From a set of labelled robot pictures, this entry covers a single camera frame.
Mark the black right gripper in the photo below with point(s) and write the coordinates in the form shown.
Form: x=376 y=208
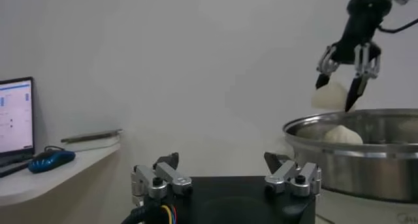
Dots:
x=362 y=26

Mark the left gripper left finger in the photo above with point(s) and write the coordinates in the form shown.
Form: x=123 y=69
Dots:
x=163 y=173

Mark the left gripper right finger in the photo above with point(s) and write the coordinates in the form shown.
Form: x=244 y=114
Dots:
x=284 y=174

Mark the white steamed baozi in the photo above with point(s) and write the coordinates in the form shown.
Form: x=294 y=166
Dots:
x=343 y=135
x=330 y=96

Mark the stainless steel steamer basket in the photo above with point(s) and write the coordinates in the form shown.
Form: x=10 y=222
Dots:
x=359 y=173

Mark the black flat device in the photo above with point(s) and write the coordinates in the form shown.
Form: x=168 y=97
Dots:
x=91 y=136

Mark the blue computer mouse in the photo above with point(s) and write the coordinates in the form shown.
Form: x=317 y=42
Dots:
x=50 y=160

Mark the white side desk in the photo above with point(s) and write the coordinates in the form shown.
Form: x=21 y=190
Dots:
x=49 y=179

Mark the black laptop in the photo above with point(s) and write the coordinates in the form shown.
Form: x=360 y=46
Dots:
x=14 y=117

